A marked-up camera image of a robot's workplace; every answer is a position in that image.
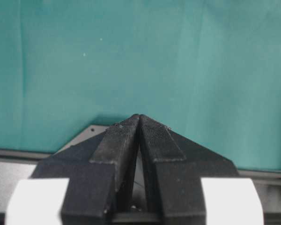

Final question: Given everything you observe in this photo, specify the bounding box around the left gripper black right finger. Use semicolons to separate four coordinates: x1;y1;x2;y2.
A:
138;115;239;219

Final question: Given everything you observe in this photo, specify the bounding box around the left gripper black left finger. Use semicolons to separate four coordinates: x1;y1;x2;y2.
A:
31;114;140;219

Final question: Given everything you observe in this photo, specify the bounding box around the green table cloth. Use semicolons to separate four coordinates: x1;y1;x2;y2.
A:
0;0;281;170

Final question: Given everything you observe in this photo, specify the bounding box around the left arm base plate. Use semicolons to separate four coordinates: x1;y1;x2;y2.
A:
54;125;109;155

